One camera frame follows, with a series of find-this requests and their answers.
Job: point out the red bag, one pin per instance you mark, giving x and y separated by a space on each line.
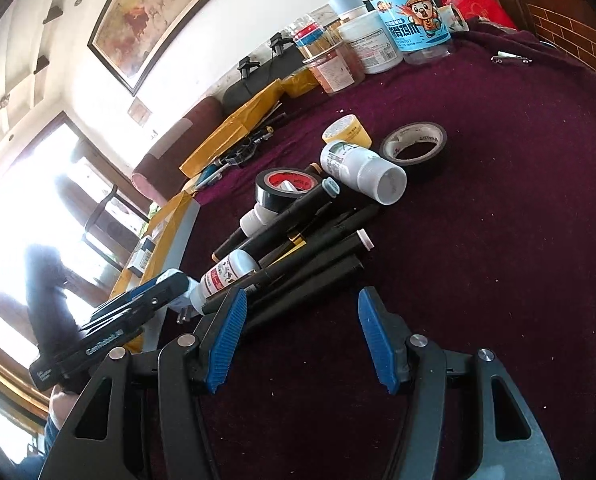
472 2

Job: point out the dark wooden chair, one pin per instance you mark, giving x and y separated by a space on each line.
94 215

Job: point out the clear jar cartoon label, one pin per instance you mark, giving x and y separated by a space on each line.
417 20

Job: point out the large yellow taped cardboard tray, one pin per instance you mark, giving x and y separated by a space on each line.
170 220

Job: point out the small white printed cup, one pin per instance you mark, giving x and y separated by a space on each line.
457 17

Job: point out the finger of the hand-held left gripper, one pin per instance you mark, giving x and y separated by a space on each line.
138 292
123 317

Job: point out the pale blue lidded cup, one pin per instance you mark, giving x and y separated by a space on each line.
348 2

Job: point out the brick pattern box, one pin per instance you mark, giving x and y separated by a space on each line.
572 25

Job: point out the white bottle green label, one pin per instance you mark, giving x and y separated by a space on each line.
362 165

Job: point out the small yellow taped cardboard box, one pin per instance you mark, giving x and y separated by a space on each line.
228 130

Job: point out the white bottle red label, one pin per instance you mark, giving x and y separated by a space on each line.
223 275

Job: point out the black sofa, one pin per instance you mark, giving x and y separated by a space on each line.
248 87

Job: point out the small brown wall plaque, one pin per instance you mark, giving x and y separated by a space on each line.
140 111

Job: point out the clear jar orange label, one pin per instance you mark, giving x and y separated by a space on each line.
335 72

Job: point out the black clamp mount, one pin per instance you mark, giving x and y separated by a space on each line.
280 42
249 66

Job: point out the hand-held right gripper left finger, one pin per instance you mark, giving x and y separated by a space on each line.
228 340

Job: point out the framed wall painting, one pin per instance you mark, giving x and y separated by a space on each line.
153 10

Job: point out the small metal clip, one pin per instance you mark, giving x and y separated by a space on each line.
512 59

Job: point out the blue small tool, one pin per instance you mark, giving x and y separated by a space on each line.
209 176

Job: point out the yellow round jar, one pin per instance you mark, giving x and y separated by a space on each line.
355 132

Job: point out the small yellow taped packet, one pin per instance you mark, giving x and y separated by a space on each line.
298 82

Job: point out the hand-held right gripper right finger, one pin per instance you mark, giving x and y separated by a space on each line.
377 345

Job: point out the black tape roll white core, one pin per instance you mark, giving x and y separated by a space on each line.
430 162

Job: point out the white plastic jar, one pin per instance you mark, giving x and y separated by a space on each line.
372 45

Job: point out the black tape roll red core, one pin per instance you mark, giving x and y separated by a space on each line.
264 192

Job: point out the clear toothpick jar coloured lids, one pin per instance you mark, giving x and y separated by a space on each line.
310 35

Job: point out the blue and white carton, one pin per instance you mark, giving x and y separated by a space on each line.
143 257

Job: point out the black plastic holder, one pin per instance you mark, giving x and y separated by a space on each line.
243 152

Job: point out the maroon armchair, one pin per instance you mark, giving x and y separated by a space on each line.
178 145

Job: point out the black marker grey cap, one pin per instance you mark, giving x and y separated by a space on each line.
298 210

